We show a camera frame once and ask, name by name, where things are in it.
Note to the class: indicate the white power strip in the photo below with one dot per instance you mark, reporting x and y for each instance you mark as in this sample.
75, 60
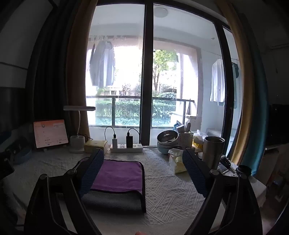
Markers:
127, 147

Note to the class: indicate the dark curtain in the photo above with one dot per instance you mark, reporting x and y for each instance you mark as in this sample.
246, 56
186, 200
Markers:
48, 74

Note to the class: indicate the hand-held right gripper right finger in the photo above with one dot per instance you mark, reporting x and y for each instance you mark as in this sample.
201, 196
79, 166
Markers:
193, 171

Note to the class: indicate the hanging white shirt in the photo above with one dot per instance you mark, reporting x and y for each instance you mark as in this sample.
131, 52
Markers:
217, 80

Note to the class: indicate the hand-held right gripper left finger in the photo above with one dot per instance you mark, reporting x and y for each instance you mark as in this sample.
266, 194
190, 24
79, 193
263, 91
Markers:
90, 171

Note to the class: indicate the light blue bowl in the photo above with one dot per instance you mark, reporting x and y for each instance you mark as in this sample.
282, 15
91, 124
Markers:
164, 148

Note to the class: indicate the white plastic basket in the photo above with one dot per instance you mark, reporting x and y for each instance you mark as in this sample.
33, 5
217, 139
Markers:
185, 139

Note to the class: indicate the ceiling lamp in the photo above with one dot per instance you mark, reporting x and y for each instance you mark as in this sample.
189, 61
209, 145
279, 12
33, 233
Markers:
160, 11

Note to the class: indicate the stainless steel bowl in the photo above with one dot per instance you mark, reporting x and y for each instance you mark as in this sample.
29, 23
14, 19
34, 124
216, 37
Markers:
167, 136

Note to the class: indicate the white patterned tablecloth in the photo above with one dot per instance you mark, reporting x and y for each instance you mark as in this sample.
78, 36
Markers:
162, 187

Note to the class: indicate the balcony railing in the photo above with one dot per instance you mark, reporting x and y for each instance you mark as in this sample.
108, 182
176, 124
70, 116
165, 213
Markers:
144, 108

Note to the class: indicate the yellow tissue packet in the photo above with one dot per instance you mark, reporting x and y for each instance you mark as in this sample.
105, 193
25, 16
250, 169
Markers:
177, 161

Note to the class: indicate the grey towel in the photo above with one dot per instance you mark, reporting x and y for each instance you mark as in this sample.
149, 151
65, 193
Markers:
112, 201

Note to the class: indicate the white desk lamp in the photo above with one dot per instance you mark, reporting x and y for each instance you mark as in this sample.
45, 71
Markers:
78, 135

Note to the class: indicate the black car key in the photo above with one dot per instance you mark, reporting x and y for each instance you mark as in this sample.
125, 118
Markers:
225, 162

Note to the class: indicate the beige curtain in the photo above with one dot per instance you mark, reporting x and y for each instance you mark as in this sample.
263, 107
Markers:
78, 74

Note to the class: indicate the teal curtain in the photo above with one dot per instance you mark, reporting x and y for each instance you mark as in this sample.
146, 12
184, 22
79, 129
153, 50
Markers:
259, 108

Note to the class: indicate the purple towel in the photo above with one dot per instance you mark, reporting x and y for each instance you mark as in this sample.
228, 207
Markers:
119, 175

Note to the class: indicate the stainless steel tumbler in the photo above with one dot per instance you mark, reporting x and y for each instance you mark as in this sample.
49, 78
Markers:
212, 151

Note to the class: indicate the tablet with stand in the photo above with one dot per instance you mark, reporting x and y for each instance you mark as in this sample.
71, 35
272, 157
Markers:
50, 133

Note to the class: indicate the hanging grey shirt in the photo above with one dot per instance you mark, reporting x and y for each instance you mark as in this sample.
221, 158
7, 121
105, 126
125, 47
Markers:
102, 64

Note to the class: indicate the yellow tissue box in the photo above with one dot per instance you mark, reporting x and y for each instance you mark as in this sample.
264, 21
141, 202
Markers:
96, 145

